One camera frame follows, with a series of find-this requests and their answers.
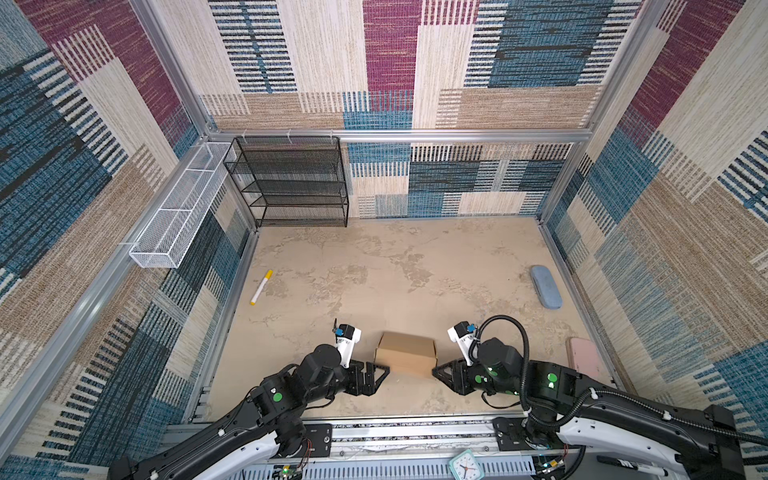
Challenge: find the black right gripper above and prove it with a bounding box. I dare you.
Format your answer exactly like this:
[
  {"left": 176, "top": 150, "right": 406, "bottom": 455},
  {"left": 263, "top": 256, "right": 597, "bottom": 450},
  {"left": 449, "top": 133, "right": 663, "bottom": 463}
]
[{"left": 432, "top": 356, "right": 521, "bottom": 396}]

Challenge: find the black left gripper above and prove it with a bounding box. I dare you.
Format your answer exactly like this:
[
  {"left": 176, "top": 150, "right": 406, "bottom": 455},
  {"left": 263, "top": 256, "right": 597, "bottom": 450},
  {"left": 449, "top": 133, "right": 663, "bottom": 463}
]
[{"left": 304, "top": 356, "right": 389, "bottom": 406}]

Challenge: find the brown cardboard box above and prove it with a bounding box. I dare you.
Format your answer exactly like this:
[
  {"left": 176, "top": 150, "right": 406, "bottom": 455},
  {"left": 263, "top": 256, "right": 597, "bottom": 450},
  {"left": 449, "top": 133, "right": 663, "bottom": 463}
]
[{"left": 375, "top": 332, "right": 437, "bottom": 378}]

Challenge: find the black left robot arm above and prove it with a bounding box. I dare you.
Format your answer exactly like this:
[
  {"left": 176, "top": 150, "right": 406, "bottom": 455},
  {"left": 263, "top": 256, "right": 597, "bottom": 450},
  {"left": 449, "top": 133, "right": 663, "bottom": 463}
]
[{"left": 108, "top": 344, "right": 390, "bottom": 479}]

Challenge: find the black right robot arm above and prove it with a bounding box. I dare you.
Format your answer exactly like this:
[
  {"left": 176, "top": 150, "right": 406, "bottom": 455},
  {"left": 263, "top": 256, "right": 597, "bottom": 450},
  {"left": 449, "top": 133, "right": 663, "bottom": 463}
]
[{"left": 432, "top": 338, "right": 746, "bottom": 479}]

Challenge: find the small teal alarm clock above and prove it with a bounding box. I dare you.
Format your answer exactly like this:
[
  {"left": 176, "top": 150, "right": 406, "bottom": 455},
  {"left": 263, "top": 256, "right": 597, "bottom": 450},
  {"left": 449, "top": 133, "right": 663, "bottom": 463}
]
[{"left": 449, "top": 449, "right": 485, "bottom": 480}]

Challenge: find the blue-grey glasses case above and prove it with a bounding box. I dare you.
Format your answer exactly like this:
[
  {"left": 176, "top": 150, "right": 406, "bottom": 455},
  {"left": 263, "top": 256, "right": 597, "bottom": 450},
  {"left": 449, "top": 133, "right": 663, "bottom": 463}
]
[{"left": 530, "top": 265, "right": 563, "bottom": 310}]

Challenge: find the pink flat case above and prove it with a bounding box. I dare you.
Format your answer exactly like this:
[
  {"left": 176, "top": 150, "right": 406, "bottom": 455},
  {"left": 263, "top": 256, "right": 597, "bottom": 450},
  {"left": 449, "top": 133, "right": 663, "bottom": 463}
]
[{"left": 566, "top": 337, "right": 610, "bottom": 383}]

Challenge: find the yellow-capped white marker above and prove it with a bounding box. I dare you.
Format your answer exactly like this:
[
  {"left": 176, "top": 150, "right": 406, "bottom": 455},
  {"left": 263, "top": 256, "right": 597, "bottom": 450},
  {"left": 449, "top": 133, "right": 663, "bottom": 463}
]
[{"left": 249, "top": 269, "right": 273, "bottom": 305}]

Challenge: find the black marker pen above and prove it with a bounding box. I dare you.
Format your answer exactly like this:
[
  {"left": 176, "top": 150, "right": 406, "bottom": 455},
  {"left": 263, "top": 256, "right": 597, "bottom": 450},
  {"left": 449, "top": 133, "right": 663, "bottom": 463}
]
[{"left": 596, "top": 455, "right": 669, "bottom": 477}]

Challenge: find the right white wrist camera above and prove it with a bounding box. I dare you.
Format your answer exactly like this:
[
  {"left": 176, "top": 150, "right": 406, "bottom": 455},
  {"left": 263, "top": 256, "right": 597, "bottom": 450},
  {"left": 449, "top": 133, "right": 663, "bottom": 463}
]
[{"left": 447, "top": 321, "right": 477, "bottom": 366}]

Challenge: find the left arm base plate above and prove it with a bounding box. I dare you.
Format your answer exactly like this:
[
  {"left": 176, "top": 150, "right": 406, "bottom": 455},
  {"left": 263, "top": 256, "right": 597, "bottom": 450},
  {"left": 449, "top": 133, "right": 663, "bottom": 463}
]
[{"left": 292, "top": 423, "right": 333, "bottom": 460}]

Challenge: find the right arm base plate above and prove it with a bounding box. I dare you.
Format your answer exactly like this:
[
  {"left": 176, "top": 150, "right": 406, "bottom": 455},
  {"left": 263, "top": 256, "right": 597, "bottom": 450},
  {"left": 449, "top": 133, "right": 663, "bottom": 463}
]
[{"left": 492, "top": 417, "right": 552, "bottom": 452}]

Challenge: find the black wire shelf rack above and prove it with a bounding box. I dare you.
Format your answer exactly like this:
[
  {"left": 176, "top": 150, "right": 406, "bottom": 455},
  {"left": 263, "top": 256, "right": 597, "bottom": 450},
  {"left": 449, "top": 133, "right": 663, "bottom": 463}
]
[{"left": 223, "top": 136, "right": 350, "bottom": 228}]

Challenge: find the black corrugated cable conduit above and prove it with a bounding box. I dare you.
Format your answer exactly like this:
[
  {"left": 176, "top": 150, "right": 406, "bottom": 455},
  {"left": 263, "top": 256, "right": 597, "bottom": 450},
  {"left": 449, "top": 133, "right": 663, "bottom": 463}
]
[{"left": 473, "top": 314, "right": 768, "bottom": 448}]

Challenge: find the white wire mesh basket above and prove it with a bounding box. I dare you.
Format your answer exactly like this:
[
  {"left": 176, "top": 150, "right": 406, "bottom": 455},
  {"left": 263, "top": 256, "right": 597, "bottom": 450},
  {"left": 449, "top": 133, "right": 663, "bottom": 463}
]
[{"left": 129, "top": 142, "right": 230, "bottom": 269}]

